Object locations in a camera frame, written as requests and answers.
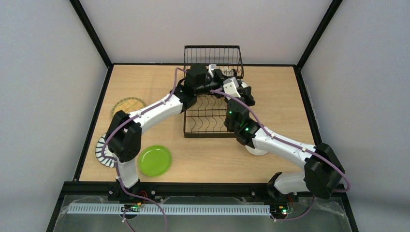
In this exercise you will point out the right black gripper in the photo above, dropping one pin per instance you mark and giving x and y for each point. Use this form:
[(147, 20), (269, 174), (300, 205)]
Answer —
[(246, 97)]

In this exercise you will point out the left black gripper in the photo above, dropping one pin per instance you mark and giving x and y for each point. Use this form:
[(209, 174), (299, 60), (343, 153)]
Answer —
[(218, 76)]

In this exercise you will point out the black wire dish rack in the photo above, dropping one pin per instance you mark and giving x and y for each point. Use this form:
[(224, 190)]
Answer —
[(206, 118)]

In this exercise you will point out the black rimmed white bowl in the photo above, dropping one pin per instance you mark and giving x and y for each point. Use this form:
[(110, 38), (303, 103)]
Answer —
[(244, 84)]

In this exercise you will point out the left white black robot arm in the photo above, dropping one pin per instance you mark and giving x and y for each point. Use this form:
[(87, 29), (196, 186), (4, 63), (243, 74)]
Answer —
[(124, 135)]

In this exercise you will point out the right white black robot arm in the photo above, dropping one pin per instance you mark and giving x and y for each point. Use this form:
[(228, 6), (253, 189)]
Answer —
[(321, 170)]

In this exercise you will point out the plain white bowl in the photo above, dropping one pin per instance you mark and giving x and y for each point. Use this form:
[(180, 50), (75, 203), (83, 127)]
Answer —
[(255, 151)]

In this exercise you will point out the woven bamboo plate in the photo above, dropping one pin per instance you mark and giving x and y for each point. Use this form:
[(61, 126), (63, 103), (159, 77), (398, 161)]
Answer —
[(128, 104)]

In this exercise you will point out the green plastic plate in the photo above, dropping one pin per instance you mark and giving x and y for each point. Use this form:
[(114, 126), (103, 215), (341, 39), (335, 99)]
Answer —
[(155, 160)]

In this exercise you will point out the blue striped white plate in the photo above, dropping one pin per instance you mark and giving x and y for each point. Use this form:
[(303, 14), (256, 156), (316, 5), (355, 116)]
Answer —
[(104, 157)]

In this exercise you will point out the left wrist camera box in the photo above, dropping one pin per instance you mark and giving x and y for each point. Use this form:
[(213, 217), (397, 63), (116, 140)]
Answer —
[(211, 69)]

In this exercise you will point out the white slotted cable duct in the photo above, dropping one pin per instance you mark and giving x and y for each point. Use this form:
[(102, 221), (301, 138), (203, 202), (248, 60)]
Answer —
[(170, 209)]

